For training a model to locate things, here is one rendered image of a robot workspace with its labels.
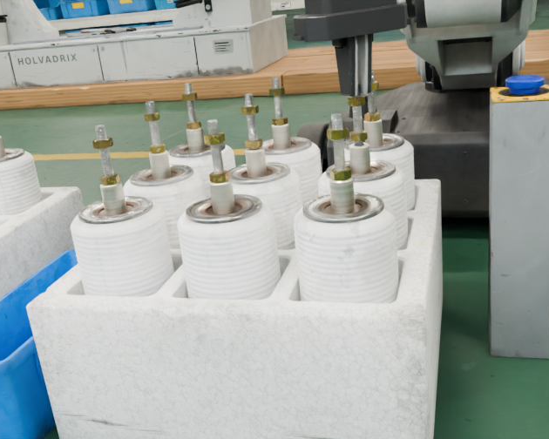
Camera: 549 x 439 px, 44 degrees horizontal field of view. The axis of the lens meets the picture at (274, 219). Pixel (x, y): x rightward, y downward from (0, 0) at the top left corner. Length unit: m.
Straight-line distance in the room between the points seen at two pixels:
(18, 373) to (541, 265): 0.58
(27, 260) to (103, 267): 0.32
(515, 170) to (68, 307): 0.49
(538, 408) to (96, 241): 0.49
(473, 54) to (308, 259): 0.76
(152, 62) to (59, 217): 1.99
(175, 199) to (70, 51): 2.44
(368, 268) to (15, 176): 0.59
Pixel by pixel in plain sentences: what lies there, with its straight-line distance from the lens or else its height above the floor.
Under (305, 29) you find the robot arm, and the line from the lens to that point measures 0.68.
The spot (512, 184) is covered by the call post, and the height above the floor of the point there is 0.22.
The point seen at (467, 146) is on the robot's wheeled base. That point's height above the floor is 0.17.
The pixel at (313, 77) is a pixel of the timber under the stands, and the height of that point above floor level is 0.06.
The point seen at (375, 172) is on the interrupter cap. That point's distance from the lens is 0.74.
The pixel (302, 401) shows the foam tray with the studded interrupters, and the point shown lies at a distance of 0.66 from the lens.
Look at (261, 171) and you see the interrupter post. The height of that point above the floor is 0.26.
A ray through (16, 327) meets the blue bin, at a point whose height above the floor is 0.07.
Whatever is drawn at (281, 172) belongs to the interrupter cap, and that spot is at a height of 0.25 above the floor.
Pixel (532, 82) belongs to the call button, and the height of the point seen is 0.33.
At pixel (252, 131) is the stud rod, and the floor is 0.30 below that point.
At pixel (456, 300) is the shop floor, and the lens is 1.01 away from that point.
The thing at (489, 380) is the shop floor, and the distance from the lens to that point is 0.84.
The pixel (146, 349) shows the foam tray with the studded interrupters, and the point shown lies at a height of 0.14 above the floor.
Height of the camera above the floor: 0.47
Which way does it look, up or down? 20 degrees down
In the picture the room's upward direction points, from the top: 6 degrees counter-clockwise
